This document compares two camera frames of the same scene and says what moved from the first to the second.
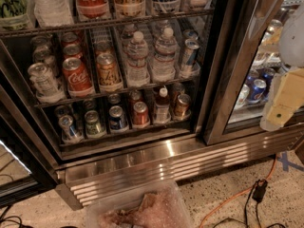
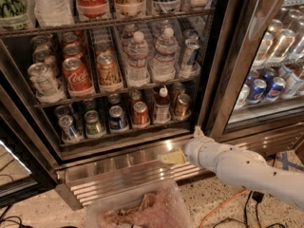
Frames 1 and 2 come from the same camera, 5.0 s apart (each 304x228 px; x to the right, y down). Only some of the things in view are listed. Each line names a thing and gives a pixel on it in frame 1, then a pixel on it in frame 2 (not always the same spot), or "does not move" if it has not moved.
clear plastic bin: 160,205 does not move
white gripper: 293,38 to 194,149
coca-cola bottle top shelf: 91,2 does not move
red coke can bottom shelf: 141,115 does not move
